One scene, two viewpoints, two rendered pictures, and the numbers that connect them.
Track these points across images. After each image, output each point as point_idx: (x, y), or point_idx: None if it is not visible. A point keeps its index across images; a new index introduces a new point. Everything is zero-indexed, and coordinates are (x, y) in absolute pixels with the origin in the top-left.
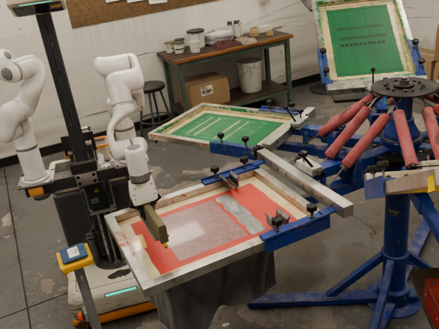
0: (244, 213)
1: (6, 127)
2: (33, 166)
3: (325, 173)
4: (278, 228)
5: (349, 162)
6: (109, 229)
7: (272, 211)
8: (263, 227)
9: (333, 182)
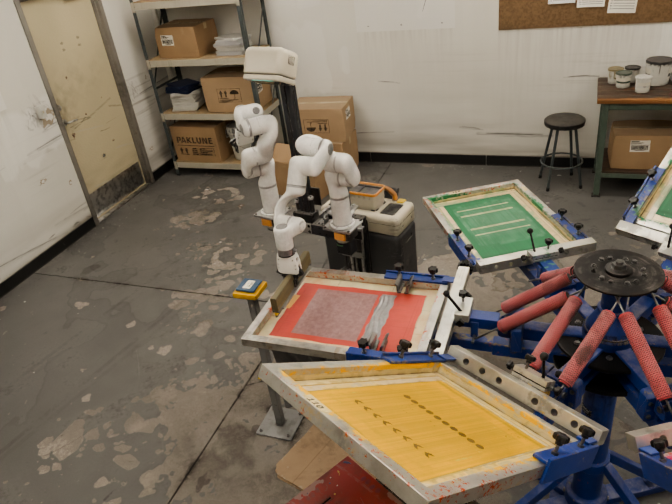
0: (379, 321)
1: (243, 167)
2: (267, 202)
3: (477, 324)
4: (364, 350)
5: (502, 325)
6: None
7: (400, 333)
8: None
9: (500, 337)
